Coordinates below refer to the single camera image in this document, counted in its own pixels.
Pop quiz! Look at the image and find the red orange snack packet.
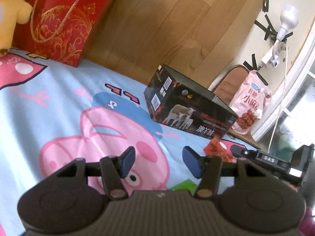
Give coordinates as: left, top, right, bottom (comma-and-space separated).
204, 137, 236, 163

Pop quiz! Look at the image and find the bright green snack packet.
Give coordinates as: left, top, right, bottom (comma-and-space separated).
170, 179, 197, 195

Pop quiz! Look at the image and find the pink fried twist snack bag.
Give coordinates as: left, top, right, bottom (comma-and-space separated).
230, 70, 272, 135

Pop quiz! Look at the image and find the black sheep wool box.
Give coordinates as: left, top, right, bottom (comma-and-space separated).
144, 64, 239, 139

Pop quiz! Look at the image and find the brown cushion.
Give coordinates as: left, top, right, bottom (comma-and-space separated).
212, 64, 262, 150

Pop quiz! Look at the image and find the Peppa Pig bed sheet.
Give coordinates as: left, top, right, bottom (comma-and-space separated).
0, 47, 262, 236

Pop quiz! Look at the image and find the wooden headboard panel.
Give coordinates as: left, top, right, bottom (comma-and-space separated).
83, 0, 263, 87

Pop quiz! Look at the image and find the red gift bag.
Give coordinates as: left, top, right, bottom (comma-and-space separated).
12, 0, 113, 67

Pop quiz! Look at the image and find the yellow plush chick toy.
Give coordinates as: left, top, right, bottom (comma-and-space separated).
1, 0, 32, 58

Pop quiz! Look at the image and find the white power cable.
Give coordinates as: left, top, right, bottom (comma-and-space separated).
267, 46, 289, 154

